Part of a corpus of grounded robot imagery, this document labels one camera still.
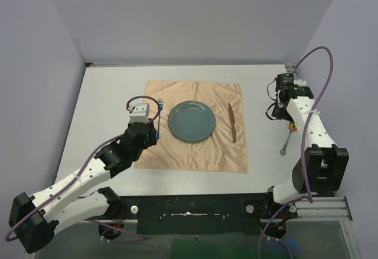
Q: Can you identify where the blue fork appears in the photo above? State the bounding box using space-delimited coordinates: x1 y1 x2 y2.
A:
157 99 164 140

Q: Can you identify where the iridescent gold spoon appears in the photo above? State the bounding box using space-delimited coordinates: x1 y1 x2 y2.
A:
280 122 297 156

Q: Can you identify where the teal round plate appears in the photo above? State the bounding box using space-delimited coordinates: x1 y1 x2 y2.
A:
167 101 216 143

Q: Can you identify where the copper table knife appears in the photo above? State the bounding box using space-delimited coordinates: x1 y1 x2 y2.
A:
228 103 237 143

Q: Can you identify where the peach satin cloth napkin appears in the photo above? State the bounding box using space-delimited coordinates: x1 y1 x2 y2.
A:
134 80 248 173

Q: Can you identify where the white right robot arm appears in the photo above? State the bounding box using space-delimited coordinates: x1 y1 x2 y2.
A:
263 73 349 217

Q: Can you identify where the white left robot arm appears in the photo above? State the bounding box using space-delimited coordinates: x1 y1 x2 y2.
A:
5 119 157 254

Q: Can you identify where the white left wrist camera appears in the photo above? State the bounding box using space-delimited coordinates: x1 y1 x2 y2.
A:
129 103 149 124

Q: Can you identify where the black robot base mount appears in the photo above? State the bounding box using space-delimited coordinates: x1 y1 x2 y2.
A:
95 193 298 235

